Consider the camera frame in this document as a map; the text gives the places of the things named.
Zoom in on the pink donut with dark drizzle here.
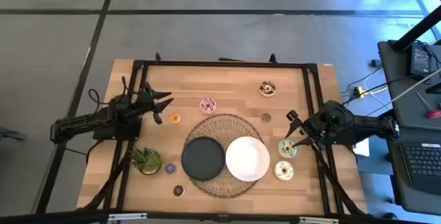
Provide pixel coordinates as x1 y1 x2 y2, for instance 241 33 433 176
199 97 218 116

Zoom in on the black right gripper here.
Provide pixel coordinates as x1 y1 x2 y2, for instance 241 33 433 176
284 110 332 150

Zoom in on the grey chair base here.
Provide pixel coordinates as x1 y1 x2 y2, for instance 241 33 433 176
0 127 27 142

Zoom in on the black round plate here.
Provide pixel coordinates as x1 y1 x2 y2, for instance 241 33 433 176
181 136 226 182

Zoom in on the chocolate glazed donut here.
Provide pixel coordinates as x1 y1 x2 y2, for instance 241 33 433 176
258 81 277 98

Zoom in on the round woven straw placemat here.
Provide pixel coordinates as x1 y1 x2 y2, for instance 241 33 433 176
184 113 265 199

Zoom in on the small potted green plant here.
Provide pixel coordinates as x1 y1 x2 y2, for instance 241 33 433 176
129 147 163 176

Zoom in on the white donut with blue drizzle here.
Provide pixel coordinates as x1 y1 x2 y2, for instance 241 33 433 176
274 161 295 182

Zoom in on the white round plate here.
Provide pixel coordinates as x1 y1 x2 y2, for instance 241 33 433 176
225 136 271 183

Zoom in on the green donut with dark drizzle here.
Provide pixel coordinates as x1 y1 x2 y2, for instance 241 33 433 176
278 139 298 159

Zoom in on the black diagonal strut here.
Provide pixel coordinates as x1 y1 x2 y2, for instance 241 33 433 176
391 6 441 53

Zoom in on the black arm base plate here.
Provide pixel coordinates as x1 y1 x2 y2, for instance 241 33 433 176
309 136 358 146
92 115 143 141

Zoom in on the dark grey side desk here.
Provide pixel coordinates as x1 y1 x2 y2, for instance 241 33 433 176
377 39 441 214

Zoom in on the grey rod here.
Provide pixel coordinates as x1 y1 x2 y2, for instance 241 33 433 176
367 68 441 117

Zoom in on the black power supply box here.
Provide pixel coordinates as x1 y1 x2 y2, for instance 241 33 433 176
409 43 432 77

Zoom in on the black keyboard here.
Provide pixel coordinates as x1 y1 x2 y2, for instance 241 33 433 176
399 142 441 196

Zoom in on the black metal table frame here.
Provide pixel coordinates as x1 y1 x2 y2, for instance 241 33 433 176
77 52 369 218

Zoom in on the silver aluminium bracket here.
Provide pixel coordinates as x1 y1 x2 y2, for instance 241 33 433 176
298 216 340 224
107 212 148 222

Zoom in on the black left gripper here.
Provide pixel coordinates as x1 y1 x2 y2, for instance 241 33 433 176
136 81 174 125

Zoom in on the red-handled screwdriver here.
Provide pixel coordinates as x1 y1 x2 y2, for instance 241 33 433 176
415 91 441 120

